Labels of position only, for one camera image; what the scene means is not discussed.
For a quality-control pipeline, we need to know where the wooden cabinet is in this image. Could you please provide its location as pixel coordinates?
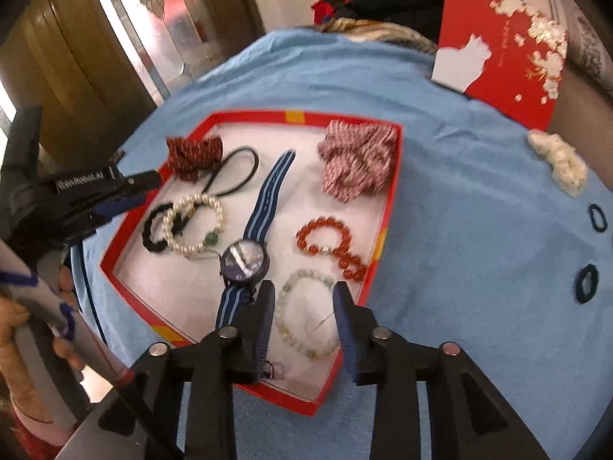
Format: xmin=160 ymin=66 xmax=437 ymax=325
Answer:
xmin=0 ymin=0 xmax=159 ymax=164

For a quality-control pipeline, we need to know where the black spiral hair tie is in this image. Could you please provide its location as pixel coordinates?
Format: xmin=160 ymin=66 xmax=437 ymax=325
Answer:
xmin=143 ymin=201 xmax=192 ymax=254

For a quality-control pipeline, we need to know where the small black hair tie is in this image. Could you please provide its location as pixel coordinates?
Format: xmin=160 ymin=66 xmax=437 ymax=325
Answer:
xmin=588 ymin=204 xmax=609 ymax=233
xmin=574 ymin=263 xmax=600 ymax=305

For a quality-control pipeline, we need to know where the red cardboard box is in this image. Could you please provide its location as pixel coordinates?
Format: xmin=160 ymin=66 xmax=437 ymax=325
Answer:
xmin=99 ymin=110 xmax=404 ymax=417

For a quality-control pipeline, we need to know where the dark red dotted bow hair tie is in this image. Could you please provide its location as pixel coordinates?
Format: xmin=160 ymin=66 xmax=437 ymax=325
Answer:
xmin=165 ymin=135 xmax=260 ymax=202

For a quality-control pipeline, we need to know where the pile of dark clothes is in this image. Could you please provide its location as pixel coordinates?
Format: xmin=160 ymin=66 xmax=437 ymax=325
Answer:
xmin=311 ymin=0 xmax=448 ymax=44

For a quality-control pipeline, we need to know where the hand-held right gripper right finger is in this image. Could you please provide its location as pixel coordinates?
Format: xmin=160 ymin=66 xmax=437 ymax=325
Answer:
xmin=333 ymin=281 xmax=551 ymax=460

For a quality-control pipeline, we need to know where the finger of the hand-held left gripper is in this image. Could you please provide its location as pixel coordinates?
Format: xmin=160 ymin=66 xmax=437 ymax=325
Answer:
xmin=93 ymin=192 xmax=147 ymax=223
xmin=117 ymin=170 xmax=162 ymax=192

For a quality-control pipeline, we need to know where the red bead bracelet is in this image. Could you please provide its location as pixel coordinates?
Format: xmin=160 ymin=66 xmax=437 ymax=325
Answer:
xmin=294 ymin=217 xmax=369 ymax=283

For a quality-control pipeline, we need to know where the pale translucent bead bracelet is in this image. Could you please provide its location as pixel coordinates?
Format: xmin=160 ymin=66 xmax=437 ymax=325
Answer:
xmin=274 ymin=268 xmax=343 ymax=360

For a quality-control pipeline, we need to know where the brown sofa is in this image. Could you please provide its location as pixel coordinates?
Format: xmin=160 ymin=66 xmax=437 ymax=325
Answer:
xmin=546 ymin=72 xmax=613 ymax=164

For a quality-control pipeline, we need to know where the person's left hand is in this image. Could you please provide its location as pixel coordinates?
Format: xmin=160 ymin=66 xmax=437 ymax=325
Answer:
xmin=0 ymin=266 xmax=86 ymax=425

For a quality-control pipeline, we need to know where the blue fleece blanket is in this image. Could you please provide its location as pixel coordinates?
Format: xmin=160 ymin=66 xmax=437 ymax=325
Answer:
xmin=72 ymin=26 xmax=613 ymax=460

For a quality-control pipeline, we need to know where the tan satin cloth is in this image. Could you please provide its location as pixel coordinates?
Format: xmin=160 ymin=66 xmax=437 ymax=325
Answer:
xmin=323 ymin=15 xmax=439 ymax=56

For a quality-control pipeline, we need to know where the blue striped strap wristwatch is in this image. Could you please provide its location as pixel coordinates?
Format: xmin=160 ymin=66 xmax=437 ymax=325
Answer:
xmin=215 ymin=149 xmax=298 ymax=380

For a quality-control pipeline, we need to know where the red plaid scrunchie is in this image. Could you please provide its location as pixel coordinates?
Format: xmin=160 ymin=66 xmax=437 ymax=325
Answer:
xmin=317 ymin=120 xmax=400 ymax=203

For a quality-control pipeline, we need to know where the cream knotted scrunchie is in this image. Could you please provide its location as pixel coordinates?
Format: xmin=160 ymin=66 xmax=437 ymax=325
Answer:
xmin=527 ymin=129 xmax=589 ymax=198

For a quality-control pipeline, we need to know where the glass door panel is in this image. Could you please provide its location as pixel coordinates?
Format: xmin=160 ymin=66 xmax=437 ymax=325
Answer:
xmin=86 ymin=0 xmax=264 ymax=101

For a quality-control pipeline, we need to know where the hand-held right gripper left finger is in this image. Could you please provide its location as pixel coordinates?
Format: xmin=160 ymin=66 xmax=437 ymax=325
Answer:
xmin=98 ymin=279 xmax=277 ymax=460

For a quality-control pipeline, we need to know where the red floral box lid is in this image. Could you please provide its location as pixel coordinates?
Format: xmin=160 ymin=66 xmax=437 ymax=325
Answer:
xmin=430 ymin=0 xmax=568 ymax=132

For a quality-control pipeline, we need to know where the pearl bracelet with green bead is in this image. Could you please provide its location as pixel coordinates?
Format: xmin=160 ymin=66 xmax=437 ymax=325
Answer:
xmin=162 ymin=193 xmax=225 ymax=257

